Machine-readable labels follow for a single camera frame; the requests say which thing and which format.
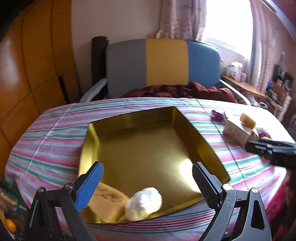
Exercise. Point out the black rolled mat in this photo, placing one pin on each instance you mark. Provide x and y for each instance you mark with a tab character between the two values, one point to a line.
98	58

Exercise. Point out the beige cardboard box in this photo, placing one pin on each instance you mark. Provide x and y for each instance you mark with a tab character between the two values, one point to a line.
236	130

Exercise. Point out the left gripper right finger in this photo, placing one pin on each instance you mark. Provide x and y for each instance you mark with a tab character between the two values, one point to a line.
219	197

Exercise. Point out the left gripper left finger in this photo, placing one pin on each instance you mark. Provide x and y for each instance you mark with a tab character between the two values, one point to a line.
73	200

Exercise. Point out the yellow cloth puppet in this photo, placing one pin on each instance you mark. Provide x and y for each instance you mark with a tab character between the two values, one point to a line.
107	205

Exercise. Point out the wooden side shelf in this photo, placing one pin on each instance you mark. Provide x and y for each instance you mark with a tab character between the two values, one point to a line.
243	87

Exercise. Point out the dark red blanket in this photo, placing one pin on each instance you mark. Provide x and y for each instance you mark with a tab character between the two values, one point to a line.
191	90

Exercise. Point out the person's right hand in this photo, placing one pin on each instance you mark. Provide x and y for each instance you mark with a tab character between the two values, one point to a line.
287	230

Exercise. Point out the purple sachet packet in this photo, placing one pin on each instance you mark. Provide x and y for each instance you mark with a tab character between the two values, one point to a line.
263	134

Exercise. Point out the white plastic bag ball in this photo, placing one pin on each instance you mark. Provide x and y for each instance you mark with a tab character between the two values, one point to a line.
142	204

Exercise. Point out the wooden wardrobe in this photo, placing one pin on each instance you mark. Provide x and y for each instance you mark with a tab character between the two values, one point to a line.
38	70

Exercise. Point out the orange fruit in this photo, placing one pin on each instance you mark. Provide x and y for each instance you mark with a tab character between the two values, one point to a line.
10	226

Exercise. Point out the small purple wrapper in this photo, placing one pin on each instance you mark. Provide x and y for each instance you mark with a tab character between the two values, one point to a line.
217	117

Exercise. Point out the gold tray box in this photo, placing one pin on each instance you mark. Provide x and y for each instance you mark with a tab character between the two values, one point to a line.
151	148

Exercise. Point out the orange rectangular sponge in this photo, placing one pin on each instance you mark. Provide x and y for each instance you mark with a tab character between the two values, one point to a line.
247	121

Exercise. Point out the grey yellow blue chair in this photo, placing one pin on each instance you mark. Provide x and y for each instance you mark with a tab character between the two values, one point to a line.
138	63

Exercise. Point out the pink patterned curtain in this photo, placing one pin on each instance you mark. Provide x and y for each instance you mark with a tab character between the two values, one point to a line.
182	19

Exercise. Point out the striped bed sheet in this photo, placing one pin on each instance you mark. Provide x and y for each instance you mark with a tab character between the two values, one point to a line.
48	155

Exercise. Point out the white boxes on shelf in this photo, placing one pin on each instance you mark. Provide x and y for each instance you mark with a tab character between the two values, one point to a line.
235	71

